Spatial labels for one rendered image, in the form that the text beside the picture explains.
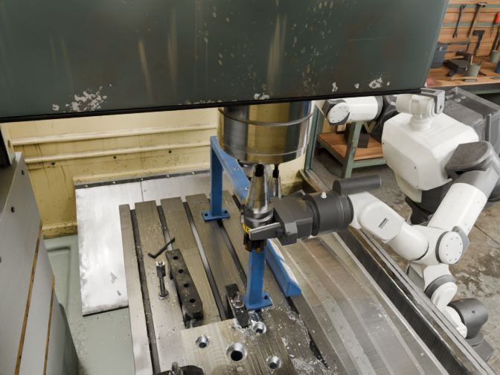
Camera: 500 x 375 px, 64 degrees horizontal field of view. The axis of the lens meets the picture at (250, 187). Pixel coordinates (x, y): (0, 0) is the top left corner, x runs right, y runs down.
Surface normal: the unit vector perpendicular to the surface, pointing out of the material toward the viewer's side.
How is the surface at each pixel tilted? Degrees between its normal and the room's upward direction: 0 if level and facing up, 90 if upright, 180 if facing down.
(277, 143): 90
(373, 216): 80
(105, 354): 0
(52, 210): 90
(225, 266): 0
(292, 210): 1
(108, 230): 24
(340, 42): 90
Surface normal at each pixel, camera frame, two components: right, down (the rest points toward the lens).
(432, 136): -0.33, -0.72
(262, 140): -0.05, 0.53
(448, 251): 0.50, 0.08
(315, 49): 0.32, 0.52
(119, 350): 0.05, -0.84
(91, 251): 0.20, -0.57
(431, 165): -0.43, 0.63
